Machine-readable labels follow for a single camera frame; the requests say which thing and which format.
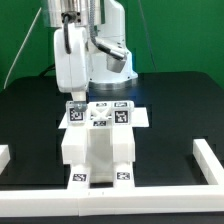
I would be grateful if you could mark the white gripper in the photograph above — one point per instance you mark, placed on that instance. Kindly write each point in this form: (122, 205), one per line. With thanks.
(72, 69)

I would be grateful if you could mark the white tagged cube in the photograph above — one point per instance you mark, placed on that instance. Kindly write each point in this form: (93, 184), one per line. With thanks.
(121, 112)
(72, 115)

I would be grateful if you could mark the white chair back frame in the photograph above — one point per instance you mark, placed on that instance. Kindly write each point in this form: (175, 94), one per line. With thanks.
(98, 115)

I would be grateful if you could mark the white part at left edge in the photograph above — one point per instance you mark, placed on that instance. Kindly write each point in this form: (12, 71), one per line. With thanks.
(4, 157)

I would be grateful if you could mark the white U-shaped obstacle fence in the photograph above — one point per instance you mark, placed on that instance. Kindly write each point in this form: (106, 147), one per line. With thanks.
(113, 201)

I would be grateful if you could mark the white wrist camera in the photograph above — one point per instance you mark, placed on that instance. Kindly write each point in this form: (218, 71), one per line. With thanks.
(116, 54)

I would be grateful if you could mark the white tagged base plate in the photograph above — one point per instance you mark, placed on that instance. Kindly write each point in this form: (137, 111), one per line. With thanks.
(139, 118)

